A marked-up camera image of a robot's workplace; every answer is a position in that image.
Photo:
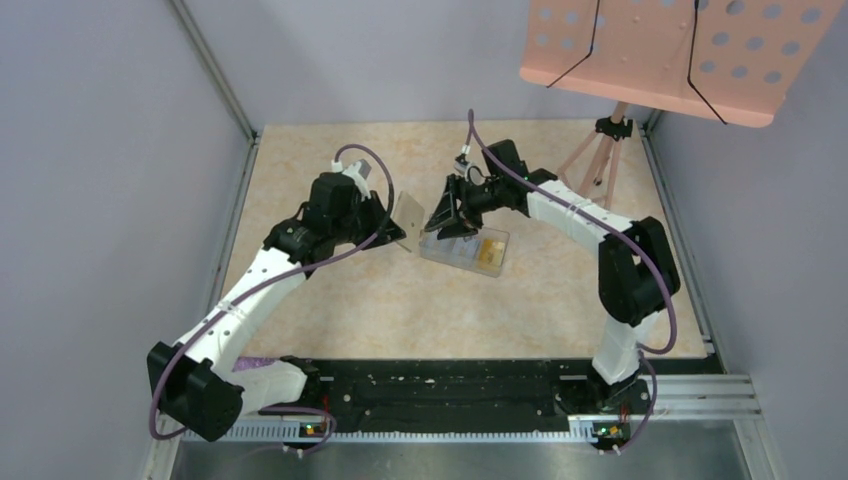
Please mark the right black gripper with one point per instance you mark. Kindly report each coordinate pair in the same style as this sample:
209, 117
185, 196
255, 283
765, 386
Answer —
448, 213

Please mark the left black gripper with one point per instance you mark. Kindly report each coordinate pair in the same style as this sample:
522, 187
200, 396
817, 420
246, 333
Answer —
382, 224

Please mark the clear plastic card tray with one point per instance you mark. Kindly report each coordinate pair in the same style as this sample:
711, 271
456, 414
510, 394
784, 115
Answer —
431, 249

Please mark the purple glitter microphone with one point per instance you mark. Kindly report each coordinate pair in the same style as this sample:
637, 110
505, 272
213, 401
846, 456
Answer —
250, 363

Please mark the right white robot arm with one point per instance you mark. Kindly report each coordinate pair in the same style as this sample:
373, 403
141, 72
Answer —
636, 271

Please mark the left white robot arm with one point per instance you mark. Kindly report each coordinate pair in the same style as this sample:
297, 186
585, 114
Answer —
194, 381

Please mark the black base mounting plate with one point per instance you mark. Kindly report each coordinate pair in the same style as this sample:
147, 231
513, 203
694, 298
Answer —
461, 396

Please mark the pink tripod stand legs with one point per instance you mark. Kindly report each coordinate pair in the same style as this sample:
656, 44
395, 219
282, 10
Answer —
603, 168

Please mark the pink music stand desk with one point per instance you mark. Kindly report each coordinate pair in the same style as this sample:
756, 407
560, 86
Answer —
731, 61

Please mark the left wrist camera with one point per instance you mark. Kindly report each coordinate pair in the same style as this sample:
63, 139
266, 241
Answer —
358, 171

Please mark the aluminium frame rail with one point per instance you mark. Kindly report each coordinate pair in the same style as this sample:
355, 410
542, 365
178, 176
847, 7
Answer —
703, 427

